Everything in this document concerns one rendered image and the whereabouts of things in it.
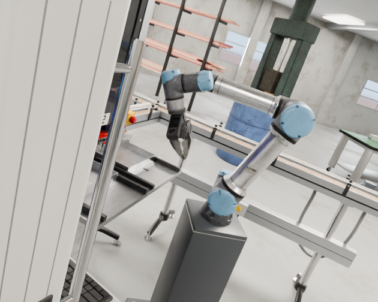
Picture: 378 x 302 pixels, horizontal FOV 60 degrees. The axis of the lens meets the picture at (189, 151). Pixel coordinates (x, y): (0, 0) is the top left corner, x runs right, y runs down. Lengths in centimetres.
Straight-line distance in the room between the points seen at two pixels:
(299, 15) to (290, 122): 558
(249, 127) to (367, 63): 963
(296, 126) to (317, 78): 1173
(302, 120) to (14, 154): 95
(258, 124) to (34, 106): 429
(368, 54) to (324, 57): 167
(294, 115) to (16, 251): 93
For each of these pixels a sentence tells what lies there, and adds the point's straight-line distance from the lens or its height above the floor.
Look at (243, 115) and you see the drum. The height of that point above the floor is 73.
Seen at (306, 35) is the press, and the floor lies 211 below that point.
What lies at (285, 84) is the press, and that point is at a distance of 643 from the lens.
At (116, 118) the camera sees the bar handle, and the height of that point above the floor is 134.
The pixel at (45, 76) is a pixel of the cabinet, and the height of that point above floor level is 141.
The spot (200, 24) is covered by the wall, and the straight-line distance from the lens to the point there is 1125.
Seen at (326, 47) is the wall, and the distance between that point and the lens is 1287.
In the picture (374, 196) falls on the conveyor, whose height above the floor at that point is 95.
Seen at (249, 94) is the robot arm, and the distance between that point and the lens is 135.
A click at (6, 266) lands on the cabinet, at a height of 112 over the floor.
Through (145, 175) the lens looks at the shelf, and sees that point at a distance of 149.
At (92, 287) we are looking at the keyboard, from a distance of 98.
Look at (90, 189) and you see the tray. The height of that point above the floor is 90.
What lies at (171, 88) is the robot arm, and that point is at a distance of 127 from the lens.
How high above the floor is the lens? 151
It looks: 19 degrees down
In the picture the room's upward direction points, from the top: 19 degrees clockwise
